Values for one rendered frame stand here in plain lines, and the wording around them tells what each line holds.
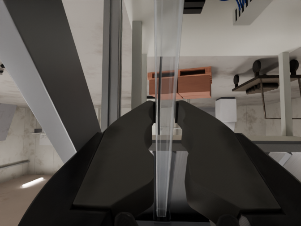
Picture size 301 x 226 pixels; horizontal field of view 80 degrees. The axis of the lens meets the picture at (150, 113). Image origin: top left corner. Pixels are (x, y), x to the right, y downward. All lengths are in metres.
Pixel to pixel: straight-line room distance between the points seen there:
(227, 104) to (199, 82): 3.56
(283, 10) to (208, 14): 0.21
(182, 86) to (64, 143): 3.01
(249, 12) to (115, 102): 0.41
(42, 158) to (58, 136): 12.54
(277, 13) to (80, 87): 0.64
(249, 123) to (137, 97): 9.25
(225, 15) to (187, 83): 2.53
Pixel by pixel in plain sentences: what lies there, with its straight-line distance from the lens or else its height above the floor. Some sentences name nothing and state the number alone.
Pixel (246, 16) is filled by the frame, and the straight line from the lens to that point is 0.60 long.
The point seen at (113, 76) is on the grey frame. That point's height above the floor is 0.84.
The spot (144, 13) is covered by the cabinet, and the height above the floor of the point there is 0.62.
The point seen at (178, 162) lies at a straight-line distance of 0.20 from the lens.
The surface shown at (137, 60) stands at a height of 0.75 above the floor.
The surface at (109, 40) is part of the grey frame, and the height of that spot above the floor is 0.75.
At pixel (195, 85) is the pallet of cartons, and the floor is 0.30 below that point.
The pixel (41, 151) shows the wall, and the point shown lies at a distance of 12.72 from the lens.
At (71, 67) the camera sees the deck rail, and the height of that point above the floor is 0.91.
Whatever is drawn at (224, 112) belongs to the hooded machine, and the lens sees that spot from 6.54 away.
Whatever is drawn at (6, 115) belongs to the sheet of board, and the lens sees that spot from 11.03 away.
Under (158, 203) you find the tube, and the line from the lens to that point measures 0.26.
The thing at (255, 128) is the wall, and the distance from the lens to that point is 9.81.
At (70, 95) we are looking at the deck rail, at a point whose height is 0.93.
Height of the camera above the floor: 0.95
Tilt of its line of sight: 4 degrees down
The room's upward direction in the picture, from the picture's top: 180 degrees counter-clockwise
